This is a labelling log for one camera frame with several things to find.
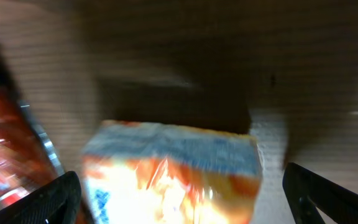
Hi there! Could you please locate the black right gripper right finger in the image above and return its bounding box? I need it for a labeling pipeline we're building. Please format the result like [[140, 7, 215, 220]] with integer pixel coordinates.
[[282, 162, 358, 224]]

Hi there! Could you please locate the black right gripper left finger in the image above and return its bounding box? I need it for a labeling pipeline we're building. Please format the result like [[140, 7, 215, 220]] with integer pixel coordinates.
[[0, 171, 81, 224]]

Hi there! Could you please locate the red Top chocolate bar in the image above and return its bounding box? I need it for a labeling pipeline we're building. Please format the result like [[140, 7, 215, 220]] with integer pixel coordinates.
[[0, 53, 65, 207]]

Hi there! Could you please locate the orange tissue packet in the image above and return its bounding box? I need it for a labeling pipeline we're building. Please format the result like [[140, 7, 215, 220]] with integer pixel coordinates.
[[83, 120, 262, 224]]

